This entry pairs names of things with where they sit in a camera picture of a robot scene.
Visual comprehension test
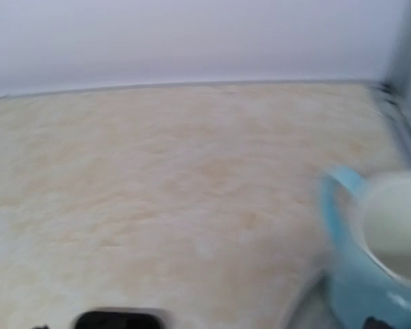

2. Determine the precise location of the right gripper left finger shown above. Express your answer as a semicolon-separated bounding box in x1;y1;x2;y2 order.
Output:
31;325;48;329

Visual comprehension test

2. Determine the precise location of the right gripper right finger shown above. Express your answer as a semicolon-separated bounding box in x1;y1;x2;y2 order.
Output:
362;317;393;329

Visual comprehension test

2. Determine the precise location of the black phone case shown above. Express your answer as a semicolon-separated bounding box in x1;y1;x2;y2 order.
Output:
71;308;167;329

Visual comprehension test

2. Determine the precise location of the blue cup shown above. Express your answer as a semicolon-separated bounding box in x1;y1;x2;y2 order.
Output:
320;167;411;328

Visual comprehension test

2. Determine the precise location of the right aluminium frame post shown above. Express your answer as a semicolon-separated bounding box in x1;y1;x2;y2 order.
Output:
373;2;411;168

